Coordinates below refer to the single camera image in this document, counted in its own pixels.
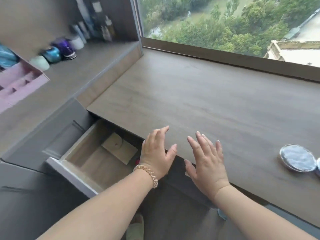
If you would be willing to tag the person's left hand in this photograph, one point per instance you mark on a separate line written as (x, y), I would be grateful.
(153, 157)

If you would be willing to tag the person's right hand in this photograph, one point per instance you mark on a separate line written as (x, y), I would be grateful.
(207, 169)

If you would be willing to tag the person's left thumb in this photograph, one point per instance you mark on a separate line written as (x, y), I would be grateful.
(172, 152)

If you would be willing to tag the person's right thumb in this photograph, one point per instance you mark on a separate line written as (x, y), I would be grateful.
(189, 167)

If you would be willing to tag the person's right middle finger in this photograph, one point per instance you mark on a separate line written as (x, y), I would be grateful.
(201, 142)

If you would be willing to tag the person's right little finger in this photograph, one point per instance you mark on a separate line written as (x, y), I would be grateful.
(219, 148)

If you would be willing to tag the person's left forearm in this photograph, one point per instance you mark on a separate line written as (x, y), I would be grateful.
(105, 209)

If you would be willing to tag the person's right forearm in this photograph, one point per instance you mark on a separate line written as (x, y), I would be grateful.
(255, 217)

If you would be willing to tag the gold spiral wrist band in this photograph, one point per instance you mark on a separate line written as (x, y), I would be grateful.
(149, 172)

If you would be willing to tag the brown paper envelope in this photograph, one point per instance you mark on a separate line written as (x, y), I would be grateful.
(120, 147)

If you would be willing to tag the blue slipper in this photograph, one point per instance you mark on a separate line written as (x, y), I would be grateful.
(222, 214)

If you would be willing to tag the pale slipper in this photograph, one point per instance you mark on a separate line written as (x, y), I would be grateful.
(136, 228)

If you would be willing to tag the open wooden drawer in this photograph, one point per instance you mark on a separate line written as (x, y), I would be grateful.
(82, 162)

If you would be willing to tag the wooden shelf unit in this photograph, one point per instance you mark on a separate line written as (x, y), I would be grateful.
(82, 69)

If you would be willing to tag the glass window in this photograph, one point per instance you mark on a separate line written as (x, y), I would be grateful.
(225, 22)

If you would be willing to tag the white cosmetic jar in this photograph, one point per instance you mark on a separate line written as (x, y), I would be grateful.
(77, 42)

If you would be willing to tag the purple cosmetic jar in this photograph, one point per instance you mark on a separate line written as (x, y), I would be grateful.
(64, 48)

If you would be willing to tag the row of cosmetic bottles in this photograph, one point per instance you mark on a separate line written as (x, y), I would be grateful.
(93, 24)

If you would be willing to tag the grey cabinet front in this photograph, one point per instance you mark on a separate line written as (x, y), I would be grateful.
(27, 197)

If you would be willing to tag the blue cosmetic jar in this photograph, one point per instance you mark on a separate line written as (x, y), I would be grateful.
(51, 54)

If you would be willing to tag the pale green cosmetic jar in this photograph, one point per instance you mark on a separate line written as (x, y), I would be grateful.
(40, 63)

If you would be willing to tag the pink organizer box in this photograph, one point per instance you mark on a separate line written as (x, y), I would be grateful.
(17, 84)

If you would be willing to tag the blue shiny pouch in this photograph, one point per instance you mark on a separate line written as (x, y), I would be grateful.
(7, 57)

